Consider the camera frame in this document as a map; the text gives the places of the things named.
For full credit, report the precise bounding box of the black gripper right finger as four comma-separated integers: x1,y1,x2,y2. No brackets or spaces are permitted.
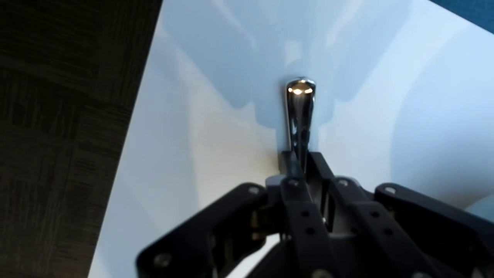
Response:
307,151,494,278

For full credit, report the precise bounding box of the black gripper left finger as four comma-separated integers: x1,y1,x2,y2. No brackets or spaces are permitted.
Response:
136,182,281,278

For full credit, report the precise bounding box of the silver metal spoon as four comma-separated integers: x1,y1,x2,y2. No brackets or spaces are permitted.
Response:
285,77,316,171

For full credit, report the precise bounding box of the white side table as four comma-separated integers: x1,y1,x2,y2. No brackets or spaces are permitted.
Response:
88,0,494,278

